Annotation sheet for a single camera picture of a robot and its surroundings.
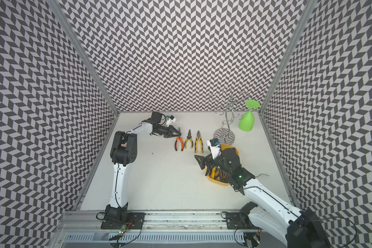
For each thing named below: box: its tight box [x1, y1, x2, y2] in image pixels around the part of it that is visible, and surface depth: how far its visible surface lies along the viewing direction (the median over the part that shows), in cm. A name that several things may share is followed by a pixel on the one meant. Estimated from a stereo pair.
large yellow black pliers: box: [194, 130, 204, 154], surface depth 104 cm
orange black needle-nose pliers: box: [174, 126, 184, 152], surface depth 101 cm
